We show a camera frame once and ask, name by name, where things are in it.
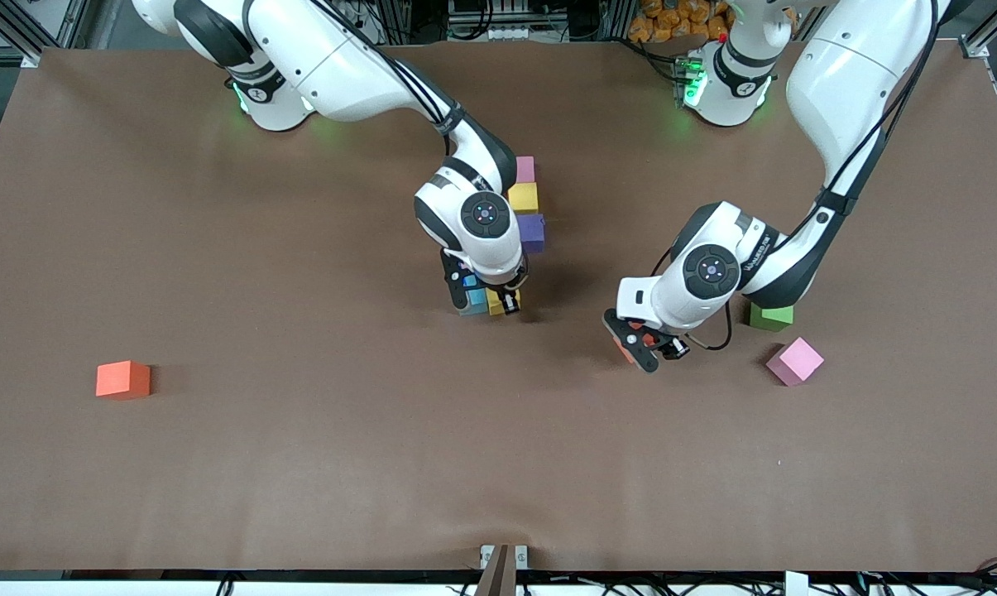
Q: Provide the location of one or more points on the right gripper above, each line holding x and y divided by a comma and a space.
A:
504, 291

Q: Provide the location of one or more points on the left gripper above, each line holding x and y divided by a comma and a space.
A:
673, 343

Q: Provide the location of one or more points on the yellow foam cube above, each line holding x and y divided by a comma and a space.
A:
524, 197
496, 306

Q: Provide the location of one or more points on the orange foam cube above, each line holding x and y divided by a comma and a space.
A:
122, 380
649, 339

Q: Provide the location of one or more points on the blue foam cube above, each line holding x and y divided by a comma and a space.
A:
475, 302

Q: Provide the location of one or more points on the violet foam cube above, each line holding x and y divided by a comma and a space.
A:
533, 233

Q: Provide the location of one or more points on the pink foam cube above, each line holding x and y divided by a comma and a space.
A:
526, 169
794, 362

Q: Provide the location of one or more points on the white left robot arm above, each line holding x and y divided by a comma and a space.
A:
763, 257

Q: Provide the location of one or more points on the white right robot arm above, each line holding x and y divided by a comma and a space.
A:
465, 207

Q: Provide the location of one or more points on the green foam cube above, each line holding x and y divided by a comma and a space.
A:
771, 317

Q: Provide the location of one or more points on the brown table mat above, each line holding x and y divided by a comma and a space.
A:
498, 463

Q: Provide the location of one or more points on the white label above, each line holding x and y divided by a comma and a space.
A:
796, 584

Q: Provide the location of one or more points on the long white socket strip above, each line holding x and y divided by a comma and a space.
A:
506, 33

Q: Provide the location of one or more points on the orange bag heap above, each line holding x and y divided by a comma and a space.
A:
680, 21

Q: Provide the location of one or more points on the brown post with metal brackets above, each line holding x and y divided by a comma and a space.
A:
502, 575

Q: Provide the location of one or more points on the metal corner bracket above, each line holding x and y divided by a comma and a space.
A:
31, 58
974, 48

